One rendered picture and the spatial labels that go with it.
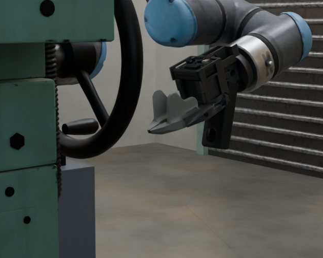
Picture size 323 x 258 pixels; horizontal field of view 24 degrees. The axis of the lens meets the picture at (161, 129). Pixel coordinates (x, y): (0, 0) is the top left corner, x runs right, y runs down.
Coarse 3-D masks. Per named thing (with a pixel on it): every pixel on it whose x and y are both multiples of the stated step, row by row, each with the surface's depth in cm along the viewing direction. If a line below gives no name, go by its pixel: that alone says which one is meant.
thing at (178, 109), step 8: (168, 96) 115; (176, 96) 116; (168, 104) 115; (176, 104) 116; (184, 104) 117; (192, 104) 118; (168, 112) 116; (176, 112) 116; (184, 112) 117; (192, 112) 118; (168, 120) 116; (176, 120) 116; (152, 128) 116; (160, 128) 116; (168, 128) 116; (176, 128) 116
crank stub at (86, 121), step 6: (78, 120) 111; (84, 120) 111; (90, 120) 112; (66, 126) 109; (72, 126) 110; (78, 126) 110; (84, 126) 111; (90, 126) 111; (96, 126) 112; (66, 132) 110; (72, 132) 110; (78, 132) 110; (84, 132) 111; (90, 132) 112
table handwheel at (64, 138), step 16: (128, 0) 94; (128, 16) 94; (128, 32) 94; (64, 48) 102; (80, 48) 102; (128, 48) 94; (64, 64) 102; (80, 64) 102; (128, 64) 94; (80, 80) 102; (128, 80) 94; (96, 96) 101; (128, 96) 95; (96, 112) 100; (112, 112) 97; (128, 112) 96; (112, 128) 98; (64, 144) 106; (80, 144) 103; (96, 144) 100; (112, 144) 100
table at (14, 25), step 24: (0, 0) 61; (24, 0) 62; (48, 0) 64; (72, 0) 66; (96, 0) 67; (0, 24) 61; (24, 24) 63; (48, 24) 64; (72, 24) 66; (96, 24) 68
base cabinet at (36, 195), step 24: (24, 168) 76; (48, 168) 78; (0, 192) 74; (24, 192) 76; (48, 192) 78; (0, 216) 74; (24, 216) 76; (48, 216) 78; (0, 240) 74; (24, 240) 76; (48, 240) 78
